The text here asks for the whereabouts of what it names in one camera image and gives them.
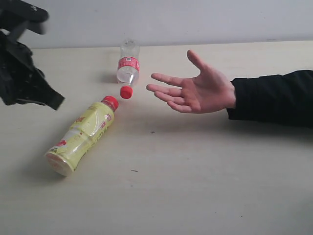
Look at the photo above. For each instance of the person's open bare hand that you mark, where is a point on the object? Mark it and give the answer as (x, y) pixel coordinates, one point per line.
(208, 92)

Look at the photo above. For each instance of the yellow drink bottle red cap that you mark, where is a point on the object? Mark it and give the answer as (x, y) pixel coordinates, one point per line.
(82, 135)

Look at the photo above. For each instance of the clear bottle red label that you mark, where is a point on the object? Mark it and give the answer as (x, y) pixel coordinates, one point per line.
(128, 67)

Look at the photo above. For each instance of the black sleeved forearm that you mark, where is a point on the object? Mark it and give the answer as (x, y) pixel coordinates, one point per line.
(280, 99)

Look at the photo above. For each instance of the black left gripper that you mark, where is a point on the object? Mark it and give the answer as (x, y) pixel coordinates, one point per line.
(17, 16)

